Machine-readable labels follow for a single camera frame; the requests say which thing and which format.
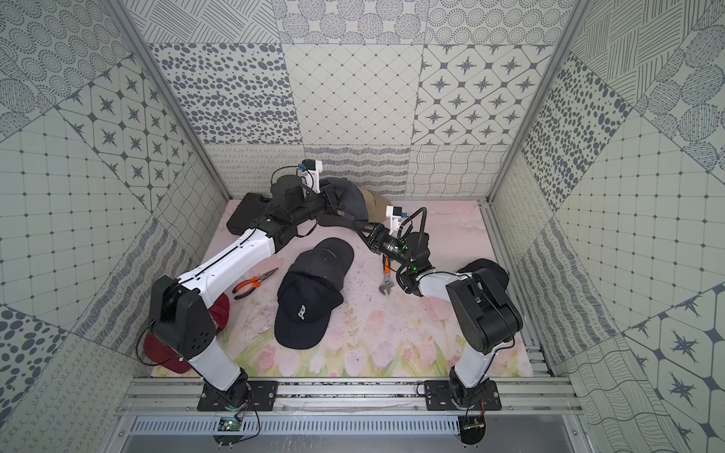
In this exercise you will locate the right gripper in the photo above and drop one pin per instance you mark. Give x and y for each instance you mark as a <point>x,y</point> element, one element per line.
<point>378,237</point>

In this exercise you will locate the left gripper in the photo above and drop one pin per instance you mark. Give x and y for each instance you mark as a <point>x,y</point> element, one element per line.
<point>328,200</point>

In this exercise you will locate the dark grey baseball cap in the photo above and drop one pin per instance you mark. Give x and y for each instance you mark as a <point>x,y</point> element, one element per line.
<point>351,209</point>

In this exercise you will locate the beige baseball cap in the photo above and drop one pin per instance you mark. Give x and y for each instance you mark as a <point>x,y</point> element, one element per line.
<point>376,206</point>

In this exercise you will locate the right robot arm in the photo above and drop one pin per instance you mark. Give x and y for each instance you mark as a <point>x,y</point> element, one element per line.
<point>488,319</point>

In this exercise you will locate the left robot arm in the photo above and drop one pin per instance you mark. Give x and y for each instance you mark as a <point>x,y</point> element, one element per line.
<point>179,308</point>

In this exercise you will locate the black cap behind front cap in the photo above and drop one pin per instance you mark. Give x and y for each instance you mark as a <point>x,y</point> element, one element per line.
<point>330,261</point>

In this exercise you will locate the black cap with white logo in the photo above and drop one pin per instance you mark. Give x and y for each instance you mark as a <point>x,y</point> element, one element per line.
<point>306,304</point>

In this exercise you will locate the black cap at right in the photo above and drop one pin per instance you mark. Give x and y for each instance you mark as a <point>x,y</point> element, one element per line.
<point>499,272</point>

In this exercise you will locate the black plastic tool case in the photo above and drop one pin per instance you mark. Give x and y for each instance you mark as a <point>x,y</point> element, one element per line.
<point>251,209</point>

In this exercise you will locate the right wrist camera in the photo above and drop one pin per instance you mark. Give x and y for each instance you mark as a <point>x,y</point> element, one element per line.
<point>394,218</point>

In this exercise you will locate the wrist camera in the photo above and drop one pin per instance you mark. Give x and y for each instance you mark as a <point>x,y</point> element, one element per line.
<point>310,171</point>
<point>394,218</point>

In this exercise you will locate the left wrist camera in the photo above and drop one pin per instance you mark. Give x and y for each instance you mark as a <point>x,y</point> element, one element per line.
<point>310,171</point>

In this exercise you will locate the orange handled adjustable wrench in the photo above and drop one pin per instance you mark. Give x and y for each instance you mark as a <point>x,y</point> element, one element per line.
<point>387,284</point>

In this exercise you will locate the orange handled pliers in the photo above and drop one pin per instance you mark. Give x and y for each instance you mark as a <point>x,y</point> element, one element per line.
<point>249,286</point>

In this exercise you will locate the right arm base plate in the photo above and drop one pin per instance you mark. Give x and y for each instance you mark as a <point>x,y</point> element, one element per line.
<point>445,395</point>

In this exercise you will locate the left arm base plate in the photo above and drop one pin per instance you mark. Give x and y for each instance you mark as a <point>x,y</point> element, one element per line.
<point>261,395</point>

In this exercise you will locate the aluminium front rail frame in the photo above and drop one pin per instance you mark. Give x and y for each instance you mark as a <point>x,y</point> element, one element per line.
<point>537,414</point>

